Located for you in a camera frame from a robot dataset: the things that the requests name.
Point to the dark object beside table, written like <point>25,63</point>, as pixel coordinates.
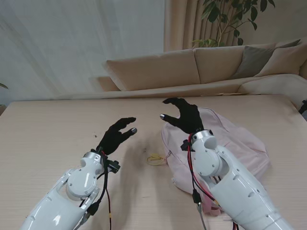
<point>303,107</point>

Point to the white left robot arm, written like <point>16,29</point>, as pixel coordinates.
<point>64,198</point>

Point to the small green plant leaves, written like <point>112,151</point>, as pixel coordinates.
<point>3,85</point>

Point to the white sheer curtain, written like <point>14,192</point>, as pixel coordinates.
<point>72,48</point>

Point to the beige throw pillow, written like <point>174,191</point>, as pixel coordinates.
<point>285,60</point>

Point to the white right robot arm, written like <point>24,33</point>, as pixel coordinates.
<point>235,182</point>

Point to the green leafy indoor plant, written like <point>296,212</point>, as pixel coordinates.
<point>225,16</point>

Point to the pale pink backpack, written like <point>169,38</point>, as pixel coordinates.
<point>239,143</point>

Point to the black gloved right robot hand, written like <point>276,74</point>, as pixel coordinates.
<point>189,117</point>

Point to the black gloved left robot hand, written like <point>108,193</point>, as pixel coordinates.
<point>112,139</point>

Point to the beige sofa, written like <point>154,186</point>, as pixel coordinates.
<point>156,72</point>

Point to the beige pleated curtain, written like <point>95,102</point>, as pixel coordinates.
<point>182,24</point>

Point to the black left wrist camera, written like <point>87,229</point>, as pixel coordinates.
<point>114,166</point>

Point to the grey throw pillow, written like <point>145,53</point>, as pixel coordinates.
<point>254,61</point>

